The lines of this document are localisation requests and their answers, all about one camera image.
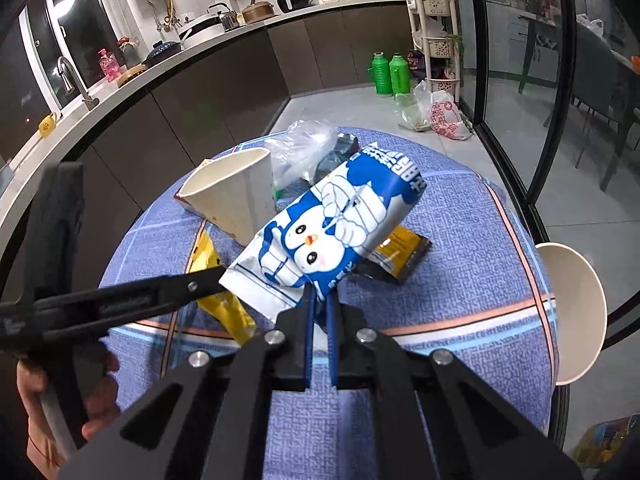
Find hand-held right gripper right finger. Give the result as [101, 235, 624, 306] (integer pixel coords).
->
[326, 292, 586, 480]

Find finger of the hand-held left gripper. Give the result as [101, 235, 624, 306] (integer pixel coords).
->
[34, 266, 228, 350]

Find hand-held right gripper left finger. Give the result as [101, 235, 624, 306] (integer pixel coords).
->
[59, 285, 317, 480]

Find yellow snack packet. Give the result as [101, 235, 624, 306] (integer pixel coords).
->
[189, 232, 258, 346]

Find yellow and red box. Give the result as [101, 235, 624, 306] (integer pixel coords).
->
[173, 157, 238, 241]

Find blue penguin print packet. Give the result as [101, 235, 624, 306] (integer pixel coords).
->
[220, 145, 428, 323]

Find person's left hand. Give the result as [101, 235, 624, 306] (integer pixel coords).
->
[16, 350, 122, 461]

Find yellow and black packet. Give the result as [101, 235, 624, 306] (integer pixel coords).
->
[357, 225, 433, 286]

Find white paper cup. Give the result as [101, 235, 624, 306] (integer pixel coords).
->
[178, 147, 277, 246]

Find steel kitchen faucet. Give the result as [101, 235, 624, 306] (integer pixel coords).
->
[56, 56, 100, 111]

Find pink soap bottle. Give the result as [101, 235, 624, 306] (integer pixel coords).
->
[97, 48, 119, 84]

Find round wooden board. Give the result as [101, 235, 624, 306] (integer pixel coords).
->
[116, 65, 149, 89]

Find dark lidded wok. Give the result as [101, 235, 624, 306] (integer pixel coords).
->
[142, 40, 182, 68]

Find kitchen counter with cabinets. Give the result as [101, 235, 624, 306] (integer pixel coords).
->
[0, 0, 418, 311]

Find kitchen window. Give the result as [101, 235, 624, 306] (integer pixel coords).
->
[0, 0, 137, 161]

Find white rice cooker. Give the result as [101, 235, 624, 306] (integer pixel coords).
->
[178, 14, 226, 51]

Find clear plastic bag with greens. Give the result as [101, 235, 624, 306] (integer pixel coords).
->
[395, 80, 436, 133]

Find red printed plastic bag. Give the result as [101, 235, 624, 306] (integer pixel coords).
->
[425, 89, 474, 142]

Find steel kettle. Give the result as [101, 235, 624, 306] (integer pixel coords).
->
[207, 2, 241, 31]

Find green thermos flask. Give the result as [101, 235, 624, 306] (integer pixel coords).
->
[389, 53, 413, 95]
[369, 52, 396, 96]

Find brown lidded pot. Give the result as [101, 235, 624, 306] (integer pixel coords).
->
[241, 0, 276, 25]

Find dark printed bag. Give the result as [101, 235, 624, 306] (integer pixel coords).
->
[406, 50, 429, 82]

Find colourful snack bag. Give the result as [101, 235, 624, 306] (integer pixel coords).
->
[572, 414, 640, 468]

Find beige storage rack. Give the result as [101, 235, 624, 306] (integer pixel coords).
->
[400, 0, 463, 106]

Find grey dining chair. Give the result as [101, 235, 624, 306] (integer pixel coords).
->
[545, 25, 640, 191]

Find dark dining table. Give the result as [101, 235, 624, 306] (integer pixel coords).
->
[517, 10, 640, 111]

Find white plastic bag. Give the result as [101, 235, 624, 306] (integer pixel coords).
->
[576, 12, 606, 37]

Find black sliding door frame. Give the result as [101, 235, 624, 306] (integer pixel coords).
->
[462, 0, 626, 361]

